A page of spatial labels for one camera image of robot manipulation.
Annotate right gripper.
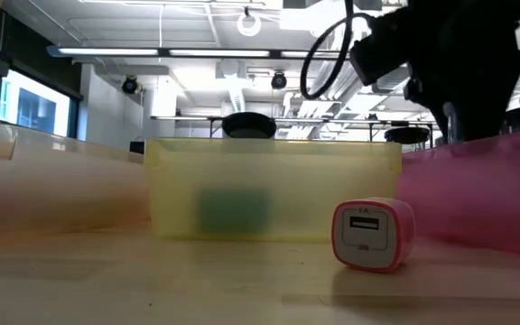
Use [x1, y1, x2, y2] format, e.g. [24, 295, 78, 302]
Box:
[403, 8, 520, 144]

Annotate red white USB charger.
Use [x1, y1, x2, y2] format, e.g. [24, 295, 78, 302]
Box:
[331, 197, 416, 274]

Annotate teal rectangular item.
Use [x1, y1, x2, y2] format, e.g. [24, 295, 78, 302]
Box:
[195, 187, 274, 235]

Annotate red translucent plastic bin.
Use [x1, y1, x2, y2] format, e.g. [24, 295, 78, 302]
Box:
[395, 128, 520, 259]

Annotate white ceiling pipes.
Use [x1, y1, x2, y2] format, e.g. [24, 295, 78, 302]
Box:
[286, 26, 385, 136]

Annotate yellow translucent plastic bin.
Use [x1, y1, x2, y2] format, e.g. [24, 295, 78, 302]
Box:
[144, 136, 404, 242]

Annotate black ceiling spotlight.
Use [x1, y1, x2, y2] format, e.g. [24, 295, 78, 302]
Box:
[121, 75, 140, 95]
[270, 70, 288, 90]

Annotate long ceiling light bar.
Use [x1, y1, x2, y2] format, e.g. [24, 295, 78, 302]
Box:
[46, 44, 520, 63]

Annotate room window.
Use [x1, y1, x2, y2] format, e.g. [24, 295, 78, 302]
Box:
[0, 67, 72, 136]

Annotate orange translucent plastic bin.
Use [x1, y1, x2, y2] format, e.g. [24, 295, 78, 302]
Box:
[0, 120, 153, 236]

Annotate silver ventilation duct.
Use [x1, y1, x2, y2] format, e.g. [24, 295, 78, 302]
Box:
[370, 67, 423, 106]

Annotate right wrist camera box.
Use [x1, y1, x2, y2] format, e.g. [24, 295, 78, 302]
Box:
[348, 15, 409, 88]

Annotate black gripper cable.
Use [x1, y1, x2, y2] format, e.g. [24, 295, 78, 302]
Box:
[299, 0, 374, 101]

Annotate white ring lamp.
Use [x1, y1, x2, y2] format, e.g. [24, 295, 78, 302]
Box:
[236, 8, 263, 38]

